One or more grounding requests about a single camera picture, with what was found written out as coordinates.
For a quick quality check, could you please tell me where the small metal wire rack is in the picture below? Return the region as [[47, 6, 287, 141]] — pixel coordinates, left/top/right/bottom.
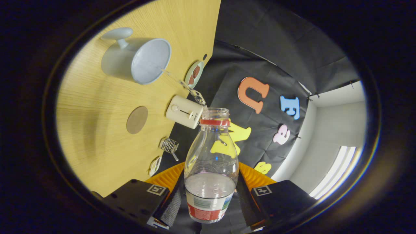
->
[[159, 138, 179, 162]]

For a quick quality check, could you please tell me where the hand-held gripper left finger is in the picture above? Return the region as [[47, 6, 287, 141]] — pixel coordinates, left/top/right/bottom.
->
[[93, 162, 187, 230]]

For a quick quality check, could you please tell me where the clear plastic juice bottle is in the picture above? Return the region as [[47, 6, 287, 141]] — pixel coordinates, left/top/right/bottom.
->
[[184, 108, 240, 224]]

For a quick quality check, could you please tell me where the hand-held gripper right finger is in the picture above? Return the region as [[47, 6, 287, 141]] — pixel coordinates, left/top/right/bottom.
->
[[237, 162, 317, 232]]

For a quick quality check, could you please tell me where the black backdrop cloth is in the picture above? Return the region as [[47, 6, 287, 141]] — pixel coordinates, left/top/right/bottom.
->
[[156, 0, 361, 177]]

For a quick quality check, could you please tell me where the wooden table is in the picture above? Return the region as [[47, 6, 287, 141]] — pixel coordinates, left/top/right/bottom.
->
[[56, 0, 222, 198]]

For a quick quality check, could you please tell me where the round brown coaster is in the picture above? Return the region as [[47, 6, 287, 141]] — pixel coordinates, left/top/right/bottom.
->
[[126, 106, 149, 135]]

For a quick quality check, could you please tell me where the white toaster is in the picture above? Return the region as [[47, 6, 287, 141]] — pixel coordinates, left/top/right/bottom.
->
[[165, 95, 204, 129]]

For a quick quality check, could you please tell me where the white cup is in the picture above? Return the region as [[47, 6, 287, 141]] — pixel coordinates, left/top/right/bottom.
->
[[100, 27, 172, 85]]

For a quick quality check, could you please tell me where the long ceiling light panel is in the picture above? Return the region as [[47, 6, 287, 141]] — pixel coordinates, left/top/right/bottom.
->
[[309, 146, 361, 200]]

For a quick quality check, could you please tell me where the pale green plate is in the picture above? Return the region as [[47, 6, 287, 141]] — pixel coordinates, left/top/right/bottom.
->
[[184, 60, 205, 89]]

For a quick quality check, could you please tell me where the small white palette tray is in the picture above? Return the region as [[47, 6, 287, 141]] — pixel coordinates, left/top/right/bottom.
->
[[149, 156, 162, 177]]

